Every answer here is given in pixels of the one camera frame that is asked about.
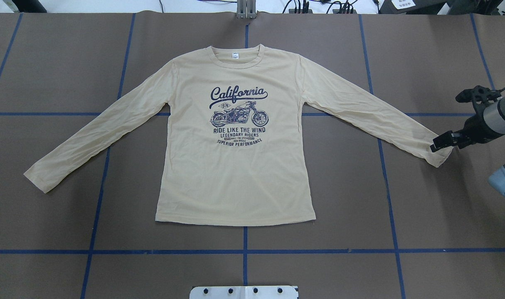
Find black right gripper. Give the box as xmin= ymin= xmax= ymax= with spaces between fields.
xmin=430 ymin=116 xmax=496 ymax=153

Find beige long-sleeve printed shirt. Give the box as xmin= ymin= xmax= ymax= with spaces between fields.
xmin=24 ymin=45 xmax=452 ymax=227

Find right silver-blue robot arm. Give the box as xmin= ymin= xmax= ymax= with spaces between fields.
xmin=430 ymin=86 xmax=505 ymax=197

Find dark equipment box top right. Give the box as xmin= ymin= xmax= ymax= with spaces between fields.
xmin=378 ymin=0 xmax=502 ymax=15

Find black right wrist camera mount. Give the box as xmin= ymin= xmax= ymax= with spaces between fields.
xmin=455 ymin=86 xmax=502 ymax=117

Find black cables at table edge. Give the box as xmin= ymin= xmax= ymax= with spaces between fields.
xmin=281 ymin=0 xmax=359 ymax=15

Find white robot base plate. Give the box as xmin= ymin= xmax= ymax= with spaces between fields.
xmin=189 ymin=285 xmax=299 ymax=299

